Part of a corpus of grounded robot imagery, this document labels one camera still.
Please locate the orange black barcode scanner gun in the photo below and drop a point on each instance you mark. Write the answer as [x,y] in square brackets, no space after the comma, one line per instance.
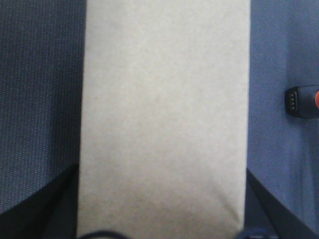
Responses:
[303,101]

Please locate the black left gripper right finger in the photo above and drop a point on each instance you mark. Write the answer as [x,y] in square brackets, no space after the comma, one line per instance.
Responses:
[266,218]

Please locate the brown cardboard package box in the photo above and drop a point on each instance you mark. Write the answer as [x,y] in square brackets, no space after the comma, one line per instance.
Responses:
[164,118]

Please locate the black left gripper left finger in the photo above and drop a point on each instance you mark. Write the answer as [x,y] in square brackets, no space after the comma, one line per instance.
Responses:
[50,213]

